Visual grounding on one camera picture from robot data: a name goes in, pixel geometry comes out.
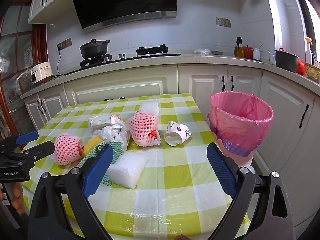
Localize small pink foam net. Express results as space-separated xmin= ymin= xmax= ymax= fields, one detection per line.
xmin=54 ymin=134 xmax=84 ymax=165

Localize green checked tablecloth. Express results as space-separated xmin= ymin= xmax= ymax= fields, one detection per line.
xmin=20 ymin=92 xmax=250 ymax=240

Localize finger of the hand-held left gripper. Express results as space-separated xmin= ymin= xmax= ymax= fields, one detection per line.
xmin=0 ymin=131 xmax=39 ymax=153
xmin=20 ymin=141 xmax=55 ymax=167

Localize oil bottle with black cap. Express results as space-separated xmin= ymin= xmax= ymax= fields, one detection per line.
xmin=234 ymin=37 xmax=244 ymax=58

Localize crushed printed paper cup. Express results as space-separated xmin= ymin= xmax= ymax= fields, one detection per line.
xmin=164 ymin=121 xmax=192 ymax=146

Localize thin white foam sheet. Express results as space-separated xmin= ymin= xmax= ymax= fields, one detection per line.
xmin=139 ymin=102 xmax=160 ymax=118

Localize white upper cabinet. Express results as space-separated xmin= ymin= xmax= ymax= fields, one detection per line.
xmin=27 ymin=0 xmax=75 ymax=24

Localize white bin with pink liner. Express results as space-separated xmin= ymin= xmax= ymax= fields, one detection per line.
xmin=207 ymin=92 xmax=274 ymax=168

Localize wall socket with plug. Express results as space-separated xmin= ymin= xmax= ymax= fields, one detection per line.
xmin=57 ymin=38 xmax=72 ymax=50

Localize green wave pattern cloth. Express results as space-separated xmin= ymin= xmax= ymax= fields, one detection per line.
xmin=77 ymin=140 xmax=128 ymax=187

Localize black cooking pot with lid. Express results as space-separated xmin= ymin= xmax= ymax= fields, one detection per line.
xmin=79 ymin=39 xmax=111 ymax=58

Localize white lower kitchen cabinets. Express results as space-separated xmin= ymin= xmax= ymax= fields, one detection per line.
xmin=21 ymin=64 xmax=320 ymax=230

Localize black glass gas stove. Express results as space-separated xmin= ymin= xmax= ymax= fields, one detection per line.
xmin=64 ymin=51 xmax=182 ymax=77

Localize red enamel pot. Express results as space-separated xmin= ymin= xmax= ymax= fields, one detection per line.
xmin=296 ymin=59 xmax=307 ymax=76

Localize yellow patterned bowl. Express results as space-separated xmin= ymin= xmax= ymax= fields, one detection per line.
xmin=305 ymin=62 xmax=320 ymax=80

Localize dark grey pot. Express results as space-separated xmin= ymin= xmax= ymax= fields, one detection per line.
xmin=274 ymin=48 xmax=300 ymax=73

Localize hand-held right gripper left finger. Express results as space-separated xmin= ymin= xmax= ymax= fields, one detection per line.
xmin=27 ymin=144 xmax=115 ymax=240

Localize white plastic bag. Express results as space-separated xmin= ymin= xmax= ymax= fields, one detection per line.
xmin=96 ymin=121 xmax=130 ymax=153

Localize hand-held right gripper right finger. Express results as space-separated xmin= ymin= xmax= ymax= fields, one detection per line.
xmin=206 ymin=142 xmax=293 ymax=240

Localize yellow sponge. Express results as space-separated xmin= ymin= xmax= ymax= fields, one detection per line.
xmin=82 ymin=135 xmax=103 ymax=155

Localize white rice cooker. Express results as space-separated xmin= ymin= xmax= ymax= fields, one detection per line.
xmin=30 ymin=62 xmax=53 ymax=84

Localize thick white foam sheet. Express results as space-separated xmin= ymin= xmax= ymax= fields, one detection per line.
xmin=106 ymin=152 xmax=148 ymax=189

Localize spray bottle with yellow nozzle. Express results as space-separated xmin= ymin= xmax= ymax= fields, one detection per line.
xmin=305 ymin=37 xmax=316 ymax=64

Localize person's left hand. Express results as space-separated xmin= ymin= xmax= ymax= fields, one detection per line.
xmin=11 ymin=182 xmax=25 ymax=213

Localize large pink foam net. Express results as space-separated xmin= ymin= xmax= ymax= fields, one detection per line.
xmin=127 ymin=112 xmax=160 ymax=147

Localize black burner grate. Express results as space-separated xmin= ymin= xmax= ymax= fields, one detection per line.
xmin=136 ymin=44 xmax=168 ymax=55

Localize red ceramic jar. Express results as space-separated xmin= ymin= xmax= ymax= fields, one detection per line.
xmin=242 ymin=45 xmax=253 ymax=59

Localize window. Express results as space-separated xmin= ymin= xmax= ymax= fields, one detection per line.
xmin=292 ymin=0 xmax=320 ymax=63

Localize crushed white paper cup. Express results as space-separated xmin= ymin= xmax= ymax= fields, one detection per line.
xmin=89 ymin=114 xmax=123 ymax=132

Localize black power cable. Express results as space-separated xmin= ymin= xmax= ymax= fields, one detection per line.
xmin=56 ymin=49 xmax=64 ymax=77

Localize black range hood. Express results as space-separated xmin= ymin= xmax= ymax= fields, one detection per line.
xmin=68 ymin=0 xmax=177 ymax=34

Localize wooden glass door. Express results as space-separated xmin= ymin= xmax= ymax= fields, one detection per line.
xmin=0 ymin=5 xmax=48 ymax=140

